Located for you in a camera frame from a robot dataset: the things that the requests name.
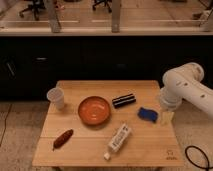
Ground black office chair left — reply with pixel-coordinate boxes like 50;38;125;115
19;0;45;21

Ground dark red pepper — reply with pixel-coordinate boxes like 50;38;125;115
53;129;73;149

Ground black office chair right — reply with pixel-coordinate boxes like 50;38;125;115
91;0;113;14

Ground dark cabinet counter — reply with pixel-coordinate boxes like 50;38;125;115
0;30;213;101

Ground white tube with cap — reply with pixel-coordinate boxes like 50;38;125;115
104;123;132;160

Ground blue crumpled cloth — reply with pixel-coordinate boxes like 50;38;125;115
138;107;158;122

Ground wooden table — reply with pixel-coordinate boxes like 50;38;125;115
33;80;183;168

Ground black cable loop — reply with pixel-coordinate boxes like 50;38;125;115
184;145;213;171

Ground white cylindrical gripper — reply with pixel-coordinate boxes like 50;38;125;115
159;87;182;125

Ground black white striped package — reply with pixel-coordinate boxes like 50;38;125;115
112;94;136;108

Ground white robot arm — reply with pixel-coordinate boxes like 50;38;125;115
158;62;213;120

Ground clear plastic cup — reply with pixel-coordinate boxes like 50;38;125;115
47;87;65;110

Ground black office chair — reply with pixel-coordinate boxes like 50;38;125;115
19;0;45;21
91;0;113;14

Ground orange bowl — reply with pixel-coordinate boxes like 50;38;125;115
78;96;111;126

